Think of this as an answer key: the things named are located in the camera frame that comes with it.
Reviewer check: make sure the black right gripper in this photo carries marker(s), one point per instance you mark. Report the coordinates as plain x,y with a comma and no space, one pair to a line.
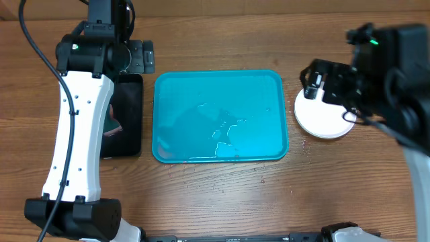
344,85

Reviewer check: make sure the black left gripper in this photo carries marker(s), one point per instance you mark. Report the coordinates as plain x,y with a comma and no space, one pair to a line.
143,56

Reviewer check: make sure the white plate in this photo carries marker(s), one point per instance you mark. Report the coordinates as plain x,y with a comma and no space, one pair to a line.
320,119

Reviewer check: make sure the green and pink sponge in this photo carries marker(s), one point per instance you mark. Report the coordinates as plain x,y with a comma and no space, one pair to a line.
111,125

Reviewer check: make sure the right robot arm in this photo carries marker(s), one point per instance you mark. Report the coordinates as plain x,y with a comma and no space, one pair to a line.
386,85

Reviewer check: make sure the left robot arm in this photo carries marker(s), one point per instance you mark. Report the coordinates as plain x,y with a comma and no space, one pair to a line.
70,206

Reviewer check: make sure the black plastic tray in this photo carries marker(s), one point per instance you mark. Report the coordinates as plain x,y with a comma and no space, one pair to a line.
128,111

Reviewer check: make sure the teal plastic tray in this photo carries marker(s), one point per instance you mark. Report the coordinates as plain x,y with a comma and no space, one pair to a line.
219,116

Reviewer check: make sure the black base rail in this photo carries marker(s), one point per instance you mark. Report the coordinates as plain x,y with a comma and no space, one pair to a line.
292,237

